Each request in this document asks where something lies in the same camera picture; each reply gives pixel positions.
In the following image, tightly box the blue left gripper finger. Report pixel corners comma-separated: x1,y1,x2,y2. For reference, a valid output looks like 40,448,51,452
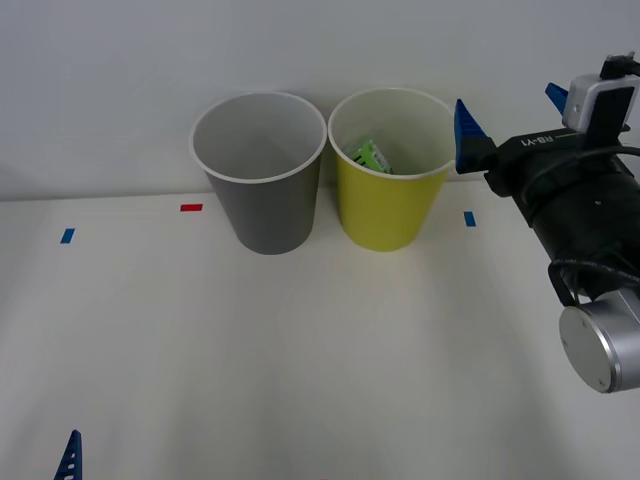
53,429,83,480

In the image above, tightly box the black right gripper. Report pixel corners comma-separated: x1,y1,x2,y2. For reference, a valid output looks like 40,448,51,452
453,81,634,217

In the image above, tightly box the green plastic bottle black cap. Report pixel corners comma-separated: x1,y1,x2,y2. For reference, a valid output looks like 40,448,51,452
346,139,395,176

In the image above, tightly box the yellow-green plastic waste bin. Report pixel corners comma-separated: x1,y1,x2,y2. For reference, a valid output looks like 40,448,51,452
326,87,464,253

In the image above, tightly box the grey plastic waste bin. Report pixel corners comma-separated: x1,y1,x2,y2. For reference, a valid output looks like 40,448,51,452
189,90,328,256

